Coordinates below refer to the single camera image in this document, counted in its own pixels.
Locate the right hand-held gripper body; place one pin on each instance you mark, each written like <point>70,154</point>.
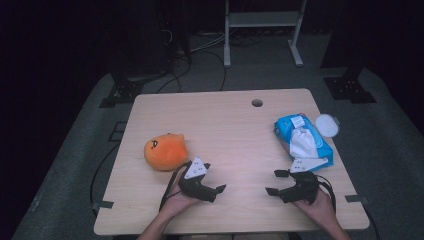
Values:
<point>301,190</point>

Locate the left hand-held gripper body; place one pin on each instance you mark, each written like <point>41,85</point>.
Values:
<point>195,170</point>

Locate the orange plush toy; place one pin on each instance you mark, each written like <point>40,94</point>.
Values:
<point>165,151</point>

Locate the white wet wipe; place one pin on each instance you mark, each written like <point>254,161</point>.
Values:
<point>303,143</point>

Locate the blue wet wipe pack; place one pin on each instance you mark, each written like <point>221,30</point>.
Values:
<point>285,131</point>

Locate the person's right hand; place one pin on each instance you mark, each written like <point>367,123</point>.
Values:
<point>316,210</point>

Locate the grey tape strip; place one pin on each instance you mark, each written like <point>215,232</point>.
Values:
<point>356,198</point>
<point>103,204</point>

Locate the white oval pack lid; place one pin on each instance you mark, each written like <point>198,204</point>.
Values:
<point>327,125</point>

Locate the black stand base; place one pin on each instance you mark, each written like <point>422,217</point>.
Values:
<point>350,88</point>
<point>126,90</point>

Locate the white metal stand frame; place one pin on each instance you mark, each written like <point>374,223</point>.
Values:
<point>263,19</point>

